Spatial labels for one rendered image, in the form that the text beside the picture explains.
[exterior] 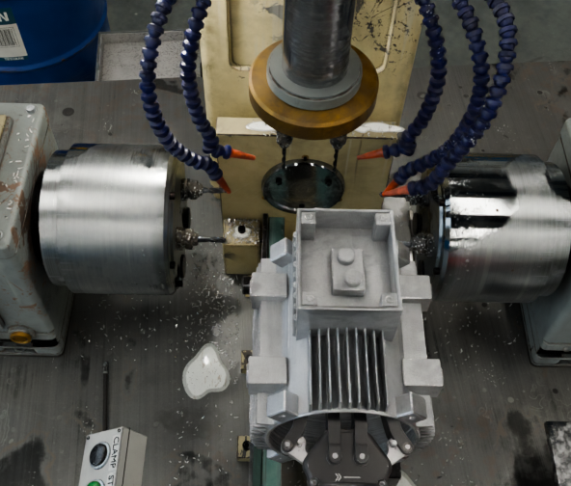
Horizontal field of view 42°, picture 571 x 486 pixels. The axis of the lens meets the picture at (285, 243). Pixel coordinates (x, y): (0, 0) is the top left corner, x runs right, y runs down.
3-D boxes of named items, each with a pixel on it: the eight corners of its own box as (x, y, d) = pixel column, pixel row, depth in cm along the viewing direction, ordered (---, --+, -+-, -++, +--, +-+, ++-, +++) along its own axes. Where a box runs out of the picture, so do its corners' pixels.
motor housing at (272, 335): (256, 313, 95) (254, 227, 79) (403, 315, 95) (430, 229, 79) (251, 468, 83) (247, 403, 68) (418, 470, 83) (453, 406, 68)
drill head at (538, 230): (367, 208, 141) (385, 119, 120) (579, 214, 142) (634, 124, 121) (373, 325, 127) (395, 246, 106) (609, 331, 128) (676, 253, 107)
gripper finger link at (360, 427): (353, 462, 68) (368, 463, 68) (353, 347, 74) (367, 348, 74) (348, 470, 72) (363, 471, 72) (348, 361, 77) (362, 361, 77)
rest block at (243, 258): (226, 249, 149) (224, 214, 139) (260, 250, 149) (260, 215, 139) (225, 274, 145) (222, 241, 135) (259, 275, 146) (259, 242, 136)
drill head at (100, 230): (18, 201, 140) (-24, 108, 119) (210, 204, 141) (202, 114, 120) (-13, 317, 126) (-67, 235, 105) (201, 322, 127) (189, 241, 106)
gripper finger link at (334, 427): (339, 470, 72) (325, 470, 72) (335, 360, 77) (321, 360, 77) (343, 462, 68) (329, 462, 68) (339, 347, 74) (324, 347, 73)
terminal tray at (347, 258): (291, 247, 82) (293, 207, 76) (387, 248, 82) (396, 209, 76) (291, 343, 75) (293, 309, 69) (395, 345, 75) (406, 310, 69)
